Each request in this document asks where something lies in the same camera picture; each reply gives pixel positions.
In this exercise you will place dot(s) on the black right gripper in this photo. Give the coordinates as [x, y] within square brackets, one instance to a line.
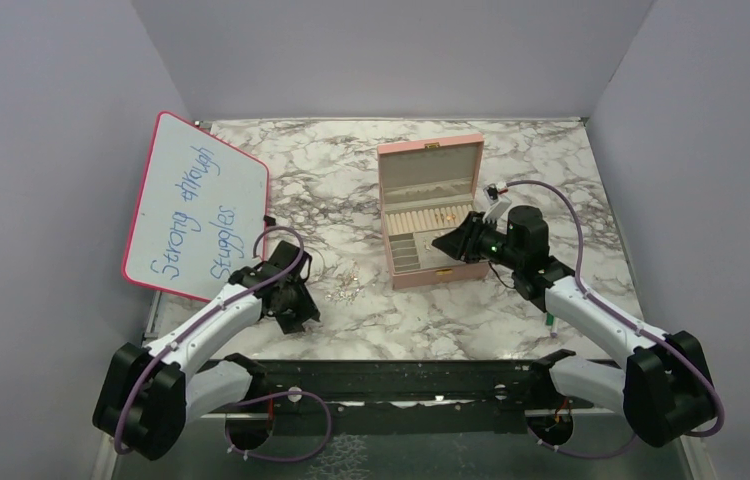
[461, 243]

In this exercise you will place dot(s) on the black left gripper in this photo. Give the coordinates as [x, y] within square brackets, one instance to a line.
[307, 309]

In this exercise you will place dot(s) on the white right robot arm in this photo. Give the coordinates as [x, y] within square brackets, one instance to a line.
[660, 383]

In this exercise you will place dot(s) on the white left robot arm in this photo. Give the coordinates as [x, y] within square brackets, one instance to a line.
[150, 393]

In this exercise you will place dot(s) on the pink jewelry box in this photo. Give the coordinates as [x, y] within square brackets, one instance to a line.
[426, 189]

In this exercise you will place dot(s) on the pink-framed whiteboard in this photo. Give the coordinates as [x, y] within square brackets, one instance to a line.
[199, 212]

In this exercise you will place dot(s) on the green marker pen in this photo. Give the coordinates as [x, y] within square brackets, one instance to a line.
[552, 322]

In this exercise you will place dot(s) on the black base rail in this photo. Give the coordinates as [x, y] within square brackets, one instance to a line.
[370, 397]

